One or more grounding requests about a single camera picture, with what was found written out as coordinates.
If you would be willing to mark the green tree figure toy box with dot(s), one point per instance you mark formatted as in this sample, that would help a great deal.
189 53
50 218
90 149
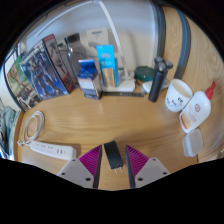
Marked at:
20 86

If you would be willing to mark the black electric shaver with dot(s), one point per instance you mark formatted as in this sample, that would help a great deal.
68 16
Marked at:
156 83

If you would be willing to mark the clear bottle with black cap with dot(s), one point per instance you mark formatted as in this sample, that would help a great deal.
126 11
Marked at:
75 50

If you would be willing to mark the teal blanket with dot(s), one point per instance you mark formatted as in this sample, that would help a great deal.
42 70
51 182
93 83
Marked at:
8 123

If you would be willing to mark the black ruler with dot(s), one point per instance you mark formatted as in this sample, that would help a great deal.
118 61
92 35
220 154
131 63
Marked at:
123 94

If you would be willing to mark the white mug with face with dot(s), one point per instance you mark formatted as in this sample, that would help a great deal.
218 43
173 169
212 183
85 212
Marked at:
176 96

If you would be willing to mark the blue robot model kit box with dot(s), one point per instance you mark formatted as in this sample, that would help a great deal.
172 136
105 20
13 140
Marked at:
43 71

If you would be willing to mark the dark green round case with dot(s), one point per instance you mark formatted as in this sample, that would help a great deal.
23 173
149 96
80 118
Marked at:
144 73

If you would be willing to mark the white lotion bottle red cap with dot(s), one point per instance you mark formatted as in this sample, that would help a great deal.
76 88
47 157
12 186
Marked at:
196 110

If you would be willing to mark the clear plastic lidded container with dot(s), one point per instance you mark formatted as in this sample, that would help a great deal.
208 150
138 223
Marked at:
192 143

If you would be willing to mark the light blue orange carton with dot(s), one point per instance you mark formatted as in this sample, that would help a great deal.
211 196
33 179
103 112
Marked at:
106 66

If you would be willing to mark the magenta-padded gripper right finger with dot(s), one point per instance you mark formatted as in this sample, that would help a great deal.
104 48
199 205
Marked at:
150 170

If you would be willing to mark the white card box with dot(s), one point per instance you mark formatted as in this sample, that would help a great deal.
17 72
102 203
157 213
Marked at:
96 36

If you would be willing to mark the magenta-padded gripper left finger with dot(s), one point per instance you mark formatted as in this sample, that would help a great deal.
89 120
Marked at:
75 171

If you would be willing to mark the dark blue small carton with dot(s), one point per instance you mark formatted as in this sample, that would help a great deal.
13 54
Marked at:
88 80

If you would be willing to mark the white power strip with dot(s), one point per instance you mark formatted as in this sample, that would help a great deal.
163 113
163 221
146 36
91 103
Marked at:
53 150

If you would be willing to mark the white desk lamp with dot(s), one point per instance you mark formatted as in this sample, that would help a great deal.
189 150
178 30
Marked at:
120 85

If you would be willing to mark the grey metal desk frame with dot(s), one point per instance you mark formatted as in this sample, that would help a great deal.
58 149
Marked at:
183 40

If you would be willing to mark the black charger block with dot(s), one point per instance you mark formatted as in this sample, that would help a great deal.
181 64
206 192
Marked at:
112 155

